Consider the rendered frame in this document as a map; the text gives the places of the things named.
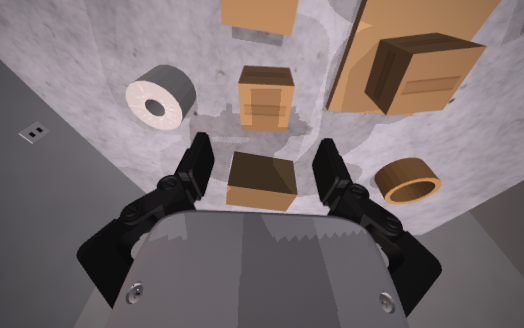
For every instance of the brown cardboard box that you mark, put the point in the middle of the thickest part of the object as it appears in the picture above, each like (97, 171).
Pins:
(419, 73)
(265, 98)
(274, 16)

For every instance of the light wooden square board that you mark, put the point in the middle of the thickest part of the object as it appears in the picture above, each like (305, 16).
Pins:
(382, 19)

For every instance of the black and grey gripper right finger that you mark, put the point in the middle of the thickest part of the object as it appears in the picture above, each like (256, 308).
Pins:
(412, 267)

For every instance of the tan cardboard box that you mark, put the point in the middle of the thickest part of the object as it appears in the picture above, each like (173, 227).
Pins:
(261, 182)

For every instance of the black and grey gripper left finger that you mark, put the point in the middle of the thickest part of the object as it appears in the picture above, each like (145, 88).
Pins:
(106, 256)

